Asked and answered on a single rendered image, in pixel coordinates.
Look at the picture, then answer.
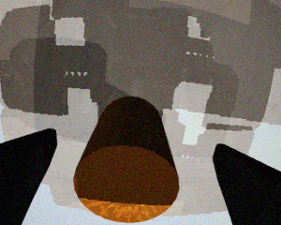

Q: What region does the orange knob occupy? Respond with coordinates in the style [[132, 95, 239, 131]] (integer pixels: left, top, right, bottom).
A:
[[73, 97, 180, 222]]

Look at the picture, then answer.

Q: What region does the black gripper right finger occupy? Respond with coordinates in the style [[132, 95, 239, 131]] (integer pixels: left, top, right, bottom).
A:
[[212, 143, 281, 225]]

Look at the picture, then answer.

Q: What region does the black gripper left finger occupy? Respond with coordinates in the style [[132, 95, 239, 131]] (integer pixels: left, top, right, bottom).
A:
[[0, 128, 58, 225]]

